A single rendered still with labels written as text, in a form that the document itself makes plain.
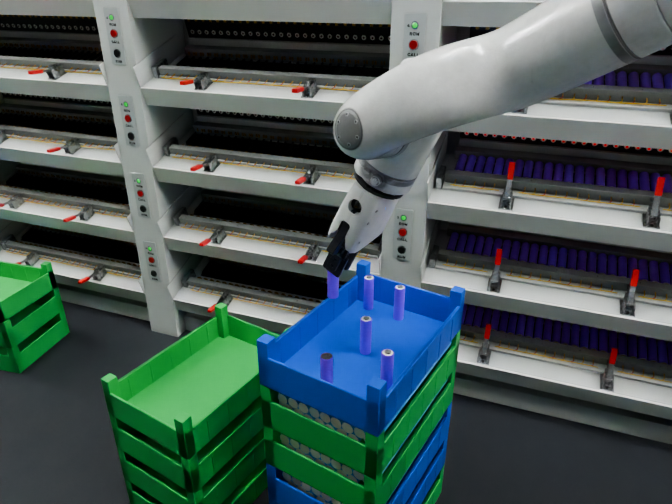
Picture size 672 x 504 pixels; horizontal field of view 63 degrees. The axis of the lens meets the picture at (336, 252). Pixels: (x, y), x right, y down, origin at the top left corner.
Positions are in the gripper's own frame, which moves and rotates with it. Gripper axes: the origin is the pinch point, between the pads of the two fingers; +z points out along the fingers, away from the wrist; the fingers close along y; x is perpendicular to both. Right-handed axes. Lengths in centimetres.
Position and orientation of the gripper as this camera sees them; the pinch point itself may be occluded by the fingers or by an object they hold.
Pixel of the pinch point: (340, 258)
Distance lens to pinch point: 84.7
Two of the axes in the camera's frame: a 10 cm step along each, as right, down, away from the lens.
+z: -3.5, 7.1, 6.1
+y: 5.4, -3.8, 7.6
